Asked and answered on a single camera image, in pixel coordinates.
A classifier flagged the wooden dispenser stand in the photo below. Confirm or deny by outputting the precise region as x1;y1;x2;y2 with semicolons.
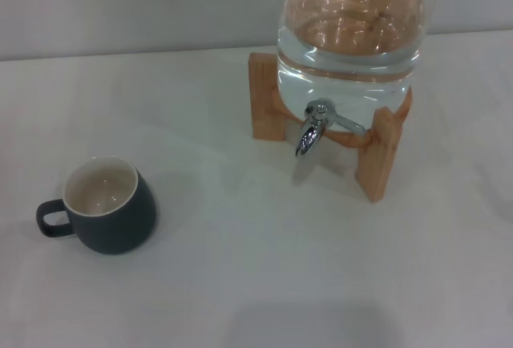
248;51;414;204

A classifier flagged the chrome faucet with lever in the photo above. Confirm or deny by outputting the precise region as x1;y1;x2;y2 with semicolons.
294;99;367;160

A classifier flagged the glass water dispenser jar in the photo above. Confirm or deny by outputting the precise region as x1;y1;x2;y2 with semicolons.
276;0;426;125

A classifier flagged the black ceramic cup white inside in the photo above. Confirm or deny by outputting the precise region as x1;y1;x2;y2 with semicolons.
35;156;158;255

